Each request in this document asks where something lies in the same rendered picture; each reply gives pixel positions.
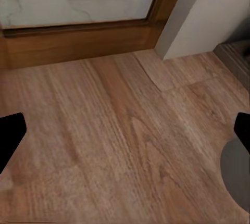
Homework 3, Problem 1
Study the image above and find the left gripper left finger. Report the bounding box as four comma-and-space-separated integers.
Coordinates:
0, 113, 27, 173

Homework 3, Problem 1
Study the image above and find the trash can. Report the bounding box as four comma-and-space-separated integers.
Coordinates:
220, 137, 250, 213

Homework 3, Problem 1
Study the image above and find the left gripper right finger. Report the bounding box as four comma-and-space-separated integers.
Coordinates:
234, 112, 250, 153

